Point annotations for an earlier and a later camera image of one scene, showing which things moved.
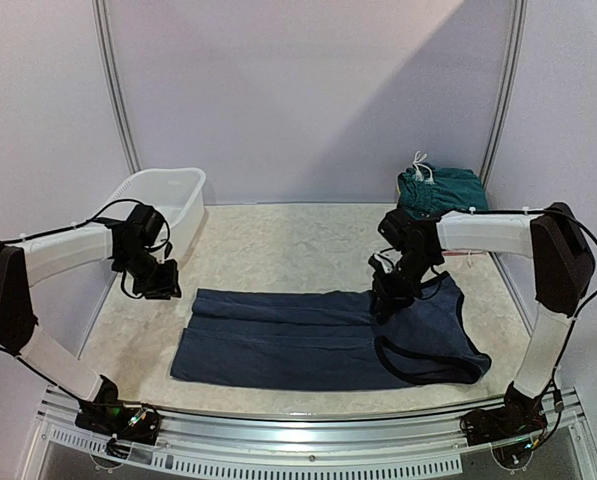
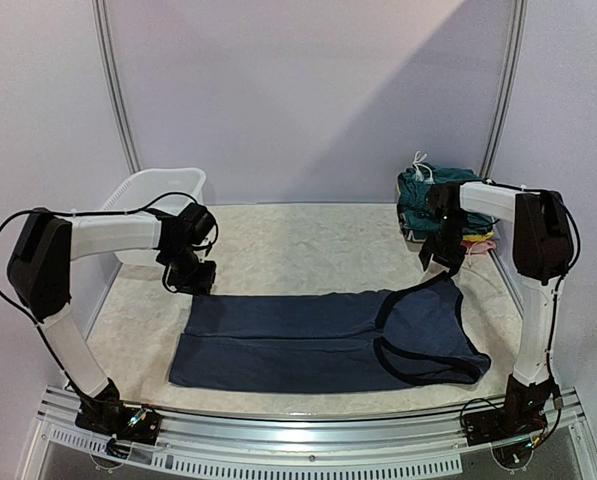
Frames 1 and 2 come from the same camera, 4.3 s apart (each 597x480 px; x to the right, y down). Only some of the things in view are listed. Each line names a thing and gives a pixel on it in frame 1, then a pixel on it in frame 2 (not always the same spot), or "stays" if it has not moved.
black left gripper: x=168 y=284 to x=202 y=285
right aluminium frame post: x=504 y=92 stays
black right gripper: x=387 y=292 to x=441 y=253
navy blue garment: x=325 y=340 stays
